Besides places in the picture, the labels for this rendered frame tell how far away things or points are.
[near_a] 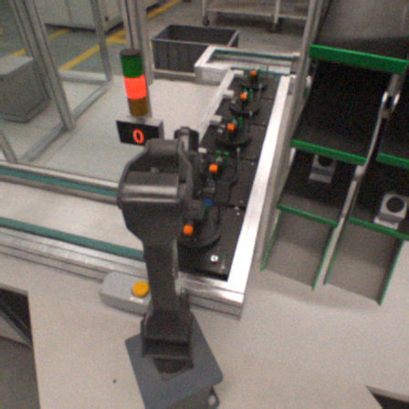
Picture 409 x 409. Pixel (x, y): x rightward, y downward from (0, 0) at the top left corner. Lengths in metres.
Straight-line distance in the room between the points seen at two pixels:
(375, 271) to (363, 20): 0.55
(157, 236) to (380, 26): 0.45
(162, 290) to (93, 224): 0.64
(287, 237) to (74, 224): 0.66
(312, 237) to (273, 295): 0.23
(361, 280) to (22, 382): 1.62
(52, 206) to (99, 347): 0.51
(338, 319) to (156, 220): 0.71
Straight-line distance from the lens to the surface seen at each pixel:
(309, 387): 0.89
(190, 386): 0.65
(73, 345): 0.95
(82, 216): 1.13
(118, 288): 0.87
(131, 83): 0.84
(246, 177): 1.12
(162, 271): 0.45
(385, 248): 0.88
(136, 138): 0.92
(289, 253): 0.84
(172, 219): 0.37
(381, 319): 1.03
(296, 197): 0.73
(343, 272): 0.87
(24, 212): 1.23
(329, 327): 0.97
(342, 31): 0.58
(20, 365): 2.00
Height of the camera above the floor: 1.69
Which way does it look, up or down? 45 degrees down
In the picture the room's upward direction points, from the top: straight up
